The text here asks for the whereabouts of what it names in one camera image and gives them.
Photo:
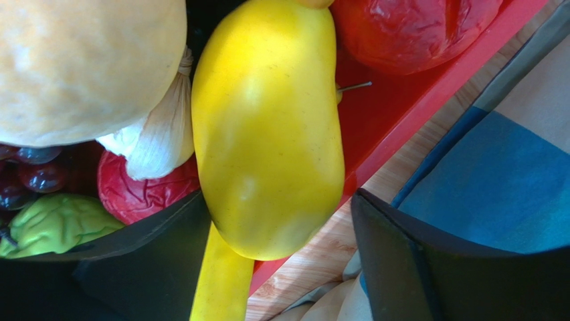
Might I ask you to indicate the red cabbage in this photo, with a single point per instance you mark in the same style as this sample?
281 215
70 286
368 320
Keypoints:
129 200

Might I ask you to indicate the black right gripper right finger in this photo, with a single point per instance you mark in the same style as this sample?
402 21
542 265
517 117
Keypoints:
415 271

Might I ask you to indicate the dark purple grapes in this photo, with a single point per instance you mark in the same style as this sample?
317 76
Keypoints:
27 172

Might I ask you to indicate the large orange peach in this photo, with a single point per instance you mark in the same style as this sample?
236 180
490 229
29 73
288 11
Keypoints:
73 71

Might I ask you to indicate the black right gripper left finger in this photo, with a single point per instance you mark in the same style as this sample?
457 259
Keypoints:
144 271

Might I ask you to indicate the green cabbage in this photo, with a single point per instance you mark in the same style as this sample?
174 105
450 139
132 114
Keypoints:
57 222

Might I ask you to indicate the small yellow banana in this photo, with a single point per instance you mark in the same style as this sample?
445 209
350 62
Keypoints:
224 282

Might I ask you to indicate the red plastic tray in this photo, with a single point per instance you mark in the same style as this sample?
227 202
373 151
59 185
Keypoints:
387 129

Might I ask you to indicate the white garlic bulb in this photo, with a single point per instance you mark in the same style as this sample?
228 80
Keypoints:
162 141

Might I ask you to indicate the yellow mango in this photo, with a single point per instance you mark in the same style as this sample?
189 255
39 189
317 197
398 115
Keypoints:
266 127

